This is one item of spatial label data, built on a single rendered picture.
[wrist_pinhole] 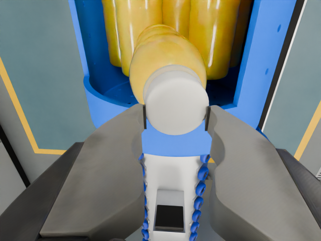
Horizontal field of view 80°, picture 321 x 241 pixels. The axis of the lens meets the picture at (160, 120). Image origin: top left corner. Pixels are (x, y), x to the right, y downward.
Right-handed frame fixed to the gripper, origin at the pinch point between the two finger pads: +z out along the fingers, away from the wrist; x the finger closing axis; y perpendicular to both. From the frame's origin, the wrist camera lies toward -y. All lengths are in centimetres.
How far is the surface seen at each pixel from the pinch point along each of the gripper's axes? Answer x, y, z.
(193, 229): 10, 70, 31
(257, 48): 7.6, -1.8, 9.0
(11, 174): -155, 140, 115
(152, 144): -2.4, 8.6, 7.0
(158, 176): -4, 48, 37
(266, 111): 68, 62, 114
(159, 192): -3, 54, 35
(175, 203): 2, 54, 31
